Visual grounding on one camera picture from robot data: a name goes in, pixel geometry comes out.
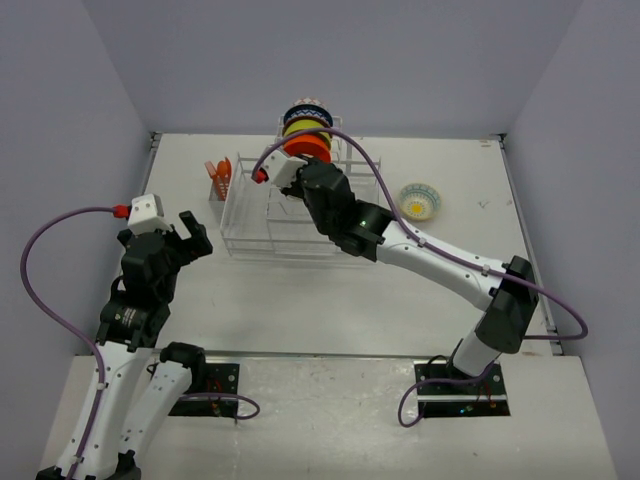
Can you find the orange plastic bowl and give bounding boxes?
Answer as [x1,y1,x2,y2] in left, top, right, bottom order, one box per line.
[283,134,331,163]

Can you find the lime green plastic bowl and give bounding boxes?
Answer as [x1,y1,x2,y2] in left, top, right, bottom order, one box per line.
[282,118,332,143]

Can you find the yellow blue patterned bowl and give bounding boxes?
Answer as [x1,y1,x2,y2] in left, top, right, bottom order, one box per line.
[398,183,442,222]

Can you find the dark blue patterned bowl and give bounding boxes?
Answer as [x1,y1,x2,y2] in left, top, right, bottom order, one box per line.
[283,97,333,123]

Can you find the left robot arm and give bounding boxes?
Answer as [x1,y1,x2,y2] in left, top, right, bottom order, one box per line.
[37,207,213,479]

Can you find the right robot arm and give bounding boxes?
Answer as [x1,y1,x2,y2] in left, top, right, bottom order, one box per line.
[278,162,539,393]

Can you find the orange plastic fork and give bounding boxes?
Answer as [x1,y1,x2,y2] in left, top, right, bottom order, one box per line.
[205,161,218,181]

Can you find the orange plastic spoon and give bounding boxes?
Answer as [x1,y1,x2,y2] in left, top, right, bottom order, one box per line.
[216,160,228,186]

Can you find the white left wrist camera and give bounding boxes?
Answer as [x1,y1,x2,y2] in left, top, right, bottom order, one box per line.
[127,194,171,236]

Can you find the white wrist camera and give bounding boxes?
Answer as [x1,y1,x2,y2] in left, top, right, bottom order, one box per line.
[127,194,171,236]
[251,150,307,189]

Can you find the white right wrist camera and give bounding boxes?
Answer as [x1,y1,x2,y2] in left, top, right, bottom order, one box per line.
[251,150,307,189]

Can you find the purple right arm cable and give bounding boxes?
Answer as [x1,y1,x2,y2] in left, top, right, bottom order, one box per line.
[251,128,589,342]

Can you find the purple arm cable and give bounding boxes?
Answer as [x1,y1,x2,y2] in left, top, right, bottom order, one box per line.
[19,204,132,480]
[251,128,589,342]

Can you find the white wire dish rack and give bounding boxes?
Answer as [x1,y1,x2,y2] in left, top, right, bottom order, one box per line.
[220,137,384,260]

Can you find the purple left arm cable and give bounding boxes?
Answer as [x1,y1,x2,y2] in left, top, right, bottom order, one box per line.
[19,204,132,480]

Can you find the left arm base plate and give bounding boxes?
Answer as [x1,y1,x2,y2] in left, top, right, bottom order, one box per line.
[169,362,240,419]

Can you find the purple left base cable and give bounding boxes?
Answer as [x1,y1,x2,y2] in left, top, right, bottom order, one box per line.
[179,390,262,420]

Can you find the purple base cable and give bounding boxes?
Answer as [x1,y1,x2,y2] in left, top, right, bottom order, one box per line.
[397,369,494,428]
[179,390,262,420]

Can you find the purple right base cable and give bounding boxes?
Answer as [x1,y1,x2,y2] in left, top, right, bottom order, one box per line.
[397,369,494,428]

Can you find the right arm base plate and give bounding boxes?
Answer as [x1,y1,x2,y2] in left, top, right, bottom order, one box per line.
[417,364,511,418]

